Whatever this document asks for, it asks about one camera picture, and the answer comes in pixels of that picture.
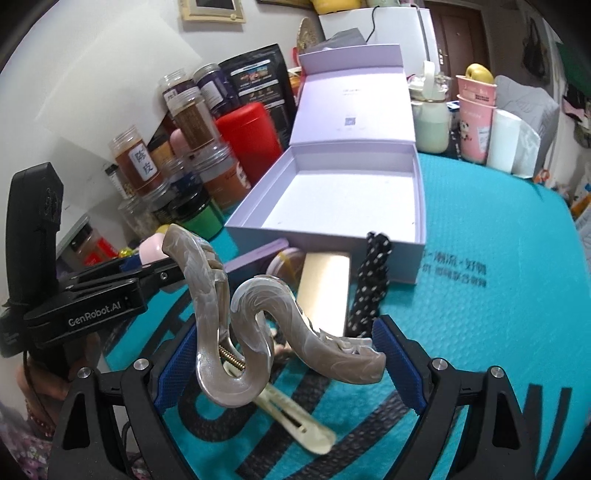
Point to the upper pink paper cup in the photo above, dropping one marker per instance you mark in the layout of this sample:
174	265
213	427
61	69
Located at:
477	91

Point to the lilac nail file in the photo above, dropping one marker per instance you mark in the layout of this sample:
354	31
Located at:
256	260

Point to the right gripper black finger with blue tip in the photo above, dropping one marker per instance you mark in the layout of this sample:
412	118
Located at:
100	274

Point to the black snack pouch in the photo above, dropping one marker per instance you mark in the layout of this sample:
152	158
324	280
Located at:
261	76

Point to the dark purple jar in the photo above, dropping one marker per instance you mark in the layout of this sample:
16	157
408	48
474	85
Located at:
218	92

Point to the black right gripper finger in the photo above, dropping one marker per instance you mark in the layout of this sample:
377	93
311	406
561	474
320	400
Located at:
155	277

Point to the red cylindrical tin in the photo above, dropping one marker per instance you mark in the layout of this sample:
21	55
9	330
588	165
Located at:
251	135

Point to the grey quilted cushion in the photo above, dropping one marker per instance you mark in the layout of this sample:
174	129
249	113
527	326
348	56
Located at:
534	106

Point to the jar with Chinese label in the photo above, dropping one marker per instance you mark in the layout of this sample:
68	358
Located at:
132	157

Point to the marbled beige hair claw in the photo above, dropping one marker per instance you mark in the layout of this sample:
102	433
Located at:
235	350

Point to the person's left hand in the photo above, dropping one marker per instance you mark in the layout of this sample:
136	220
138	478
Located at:
45	392

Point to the brown spice jar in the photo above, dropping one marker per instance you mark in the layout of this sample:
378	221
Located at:
191	115

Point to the cream yellow hair clip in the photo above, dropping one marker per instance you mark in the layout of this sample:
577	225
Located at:
301	426

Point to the gold rectangular card box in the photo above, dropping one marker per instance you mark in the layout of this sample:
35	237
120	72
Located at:
324	290

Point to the white refrigerator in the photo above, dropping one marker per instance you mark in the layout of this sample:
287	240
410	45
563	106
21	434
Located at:
409	26

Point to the yellow pear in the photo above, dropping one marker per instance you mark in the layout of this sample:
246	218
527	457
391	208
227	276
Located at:
479	73

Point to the orange label clear jar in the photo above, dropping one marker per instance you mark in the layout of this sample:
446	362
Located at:
222	175

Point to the pink round hair clip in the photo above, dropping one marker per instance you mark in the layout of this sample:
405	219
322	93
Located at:
150	250

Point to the mint green water bottle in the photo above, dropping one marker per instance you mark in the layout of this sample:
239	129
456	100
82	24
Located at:
429	92

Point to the lilac open gift box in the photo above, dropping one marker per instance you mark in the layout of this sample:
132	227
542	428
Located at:
351	168

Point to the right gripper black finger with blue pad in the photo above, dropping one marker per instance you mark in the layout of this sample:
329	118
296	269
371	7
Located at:
87	443
495	442

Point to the teal bubble mailer mat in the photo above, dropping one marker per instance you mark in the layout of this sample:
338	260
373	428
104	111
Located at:
503	282

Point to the beige wall intercom panel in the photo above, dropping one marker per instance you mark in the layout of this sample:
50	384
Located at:
221	11

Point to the pink panda paper cup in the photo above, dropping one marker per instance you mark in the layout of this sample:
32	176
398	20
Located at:
475	121

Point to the white tissue roll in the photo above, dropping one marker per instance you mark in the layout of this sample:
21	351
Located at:
514	145

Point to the woven round trivet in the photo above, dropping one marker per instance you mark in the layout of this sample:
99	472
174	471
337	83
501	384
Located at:
307	36

